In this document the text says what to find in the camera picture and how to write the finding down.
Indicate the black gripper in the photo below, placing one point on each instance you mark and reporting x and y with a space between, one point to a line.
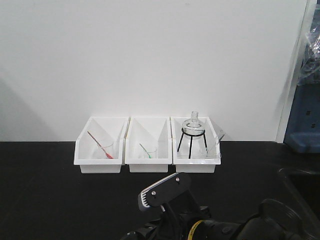
175 222

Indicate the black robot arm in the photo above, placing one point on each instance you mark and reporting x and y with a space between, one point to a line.
274 221

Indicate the green stirring stick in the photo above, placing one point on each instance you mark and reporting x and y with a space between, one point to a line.
146 153

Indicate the small beaker green bin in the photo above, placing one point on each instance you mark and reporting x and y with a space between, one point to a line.
153 152

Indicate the white right storage bin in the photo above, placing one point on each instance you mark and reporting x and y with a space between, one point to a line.
180 159

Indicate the white storage bin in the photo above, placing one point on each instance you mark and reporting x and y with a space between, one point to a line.
106 130
151 132
180 159

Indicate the clear plastic scoop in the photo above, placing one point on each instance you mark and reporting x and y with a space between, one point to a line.
212 151

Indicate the white middle storage bin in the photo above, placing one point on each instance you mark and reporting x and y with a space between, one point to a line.
151 132

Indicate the red stirring stick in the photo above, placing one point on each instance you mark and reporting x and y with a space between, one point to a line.
108 155

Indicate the round glass flask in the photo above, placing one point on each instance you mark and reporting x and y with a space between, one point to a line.
193 126

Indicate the small beaker red bin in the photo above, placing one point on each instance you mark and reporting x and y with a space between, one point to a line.
109 148

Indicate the white left storage bin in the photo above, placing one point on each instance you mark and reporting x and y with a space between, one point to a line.
106 130

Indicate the black lab sink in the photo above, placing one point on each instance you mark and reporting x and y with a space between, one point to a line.
304 185

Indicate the blue drying rack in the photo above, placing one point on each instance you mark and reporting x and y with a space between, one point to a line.
303 128

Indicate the black wire tripod stand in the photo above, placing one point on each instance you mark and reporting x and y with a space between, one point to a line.
191 142

